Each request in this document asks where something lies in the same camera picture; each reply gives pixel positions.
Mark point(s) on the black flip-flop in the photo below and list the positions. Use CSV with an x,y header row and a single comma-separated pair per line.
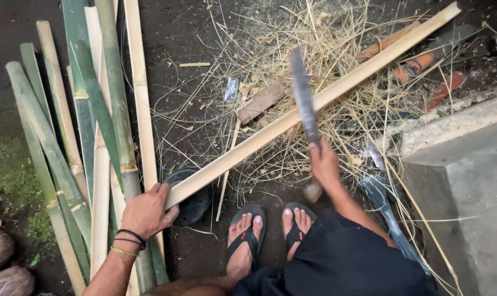
x,y
250,240
294,235

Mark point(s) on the dark steel machete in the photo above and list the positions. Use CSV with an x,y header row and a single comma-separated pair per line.
x,y
304,94

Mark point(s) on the black plastic pot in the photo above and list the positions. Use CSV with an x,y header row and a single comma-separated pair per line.
x,y
193,205

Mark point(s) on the person's foot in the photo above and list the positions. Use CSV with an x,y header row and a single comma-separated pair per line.
x,y
300,220
242,246

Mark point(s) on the thin bamboo stick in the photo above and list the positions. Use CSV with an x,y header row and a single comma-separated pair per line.
x,y
228,172

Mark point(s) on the long pale bamboo slat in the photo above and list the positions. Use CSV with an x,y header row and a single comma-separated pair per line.
x,y
355,78

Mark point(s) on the small wood chip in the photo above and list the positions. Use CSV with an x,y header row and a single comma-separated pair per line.
x,y
194,64

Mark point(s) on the black left flip-flop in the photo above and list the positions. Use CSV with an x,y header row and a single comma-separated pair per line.
x,y
250,240

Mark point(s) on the grey concrete step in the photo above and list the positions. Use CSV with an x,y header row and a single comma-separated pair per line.
x,y
462,185

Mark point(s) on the clear plastic wrapper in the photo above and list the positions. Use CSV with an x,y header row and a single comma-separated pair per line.
x,y
231,89

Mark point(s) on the black wrist bands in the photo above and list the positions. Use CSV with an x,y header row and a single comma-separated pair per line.
x,y
130,237

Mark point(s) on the person's left foot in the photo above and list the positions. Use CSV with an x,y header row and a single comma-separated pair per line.
x,y
242,246

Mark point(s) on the brown wooden block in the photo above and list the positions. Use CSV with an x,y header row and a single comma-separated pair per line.
x,y
263,100

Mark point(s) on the blue grey stick broom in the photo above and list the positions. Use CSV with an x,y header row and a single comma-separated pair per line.
x,y
386,213

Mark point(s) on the small grey knife blade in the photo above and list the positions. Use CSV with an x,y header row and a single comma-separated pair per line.
x,y
376,155

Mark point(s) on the pile of green bamboo slats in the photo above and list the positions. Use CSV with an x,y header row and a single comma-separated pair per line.
x,y
88,123

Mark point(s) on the person's left hand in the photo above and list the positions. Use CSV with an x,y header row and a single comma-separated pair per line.
x,y
143,213

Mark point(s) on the heap of dry bamboo shavings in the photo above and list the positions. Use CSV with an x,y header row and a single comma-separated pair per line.
x,y
347,119

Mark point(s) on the person's right hand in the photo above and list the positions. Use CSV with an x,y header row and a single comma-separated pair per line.
x,y
325,166

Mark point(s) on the person's right foot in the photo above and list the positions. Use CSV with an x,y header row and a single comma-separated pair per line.
x,y
300,220

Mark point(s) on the black right flip-flop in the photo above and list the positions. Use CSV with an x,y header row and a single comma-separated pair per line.
x,y
294,235

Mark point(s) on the person's right fingers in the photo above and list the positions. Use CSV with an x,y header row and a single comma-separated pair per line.
x,y
315,154

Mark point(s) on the person's left leg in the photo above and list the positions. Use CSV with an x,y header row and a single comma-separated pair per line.
x,y
187,287

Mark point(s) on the brown wooden stick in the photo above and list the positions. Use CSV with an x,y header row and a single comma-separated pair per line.
x,y
386,41

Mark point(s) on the black shorts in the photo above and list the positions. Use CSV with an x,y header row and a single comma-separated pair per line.
x,y
347,263

